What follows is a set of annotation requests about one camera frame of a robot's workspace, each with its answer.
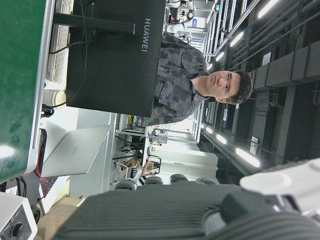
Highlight thin red wire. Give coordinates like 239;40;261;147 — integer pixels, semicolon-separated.
23;147;50;201

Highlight thick black monitor cable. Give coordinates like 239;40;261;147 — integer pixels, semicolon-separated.
48;40;87;55

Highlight silver laptop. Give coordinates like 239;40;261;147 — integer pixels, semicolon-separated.
39;124;113;178

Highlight white keyboard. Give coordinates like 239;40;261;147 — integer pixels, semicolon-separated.
46;0;75;83

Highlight man in patterned grey shirt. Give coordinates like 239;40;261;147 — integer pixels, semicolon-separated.
129;31;253;127

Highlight green conveyor belt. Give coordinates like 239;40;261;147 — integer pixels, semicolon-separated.
0;0;56;185

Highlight seated person in striped shorts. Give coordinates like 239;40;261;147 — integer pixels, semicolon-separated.
114;158;156;186

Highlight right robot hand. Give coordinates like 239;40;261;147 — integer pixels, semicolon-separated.
56;157;320;240

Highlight white conveyor speed controller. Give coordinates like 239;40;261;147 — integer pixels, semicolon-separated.
0;191;38;240

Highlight black perforated block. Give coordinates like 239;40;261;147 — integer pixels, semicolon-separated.
38;128;48;171

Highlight black cable coil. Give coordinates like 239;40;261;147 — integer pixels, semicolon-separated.
41;103;55;118

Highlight black Huawei monitor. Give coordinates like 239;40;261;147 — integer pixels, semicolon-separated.
52;0;167;118

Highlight white machine enclosure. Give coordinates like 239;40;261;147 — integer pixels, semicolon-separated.
149;143;220;182

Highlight light wooden box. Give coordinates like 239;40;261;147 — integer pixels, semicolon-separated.
37;194;86;240

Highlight white paper cup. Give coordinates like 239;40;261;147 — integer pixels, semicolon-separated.
42;89;67;107

